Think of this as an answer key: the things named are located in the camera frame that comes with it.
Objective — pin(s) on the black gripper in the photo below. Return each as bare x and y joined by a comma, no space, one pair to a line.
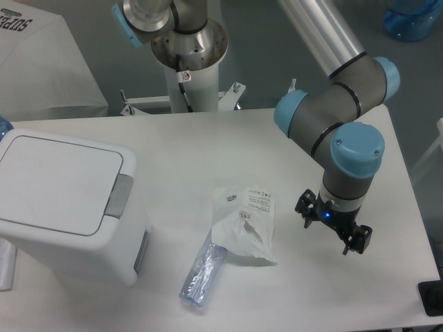
357,237

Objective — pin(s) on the black device at edge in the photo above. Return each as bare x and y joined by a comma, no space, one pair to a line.
431,297

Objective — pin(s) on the blue plastic water bottle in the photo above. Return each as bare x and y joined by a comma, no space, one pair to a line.
411,21

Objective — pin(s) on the crumpled white paper bag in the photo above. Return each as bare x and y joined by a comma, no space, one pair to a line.
244,221

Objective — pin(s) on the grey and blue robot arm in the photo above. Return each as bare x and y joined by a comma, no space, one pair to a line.
190,45

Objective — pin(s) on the white object under can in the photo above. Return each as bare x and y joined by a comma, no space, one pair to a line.
8,261

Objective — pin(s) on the clear plastic wrapper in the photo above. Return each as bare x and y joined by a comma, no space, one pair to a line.
201,277

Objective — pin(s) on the white trash can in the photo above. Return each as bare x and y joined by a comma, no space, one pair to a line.
111,255

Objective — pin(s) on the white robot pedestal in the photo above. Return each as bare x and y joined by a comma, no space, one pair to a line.
188,91

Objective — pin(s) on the white trash can lid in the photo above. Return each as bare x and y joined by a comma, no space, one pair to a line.
68,187

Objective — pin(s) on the white frame at right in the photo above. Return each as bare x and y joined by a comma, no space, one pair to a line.
428,167

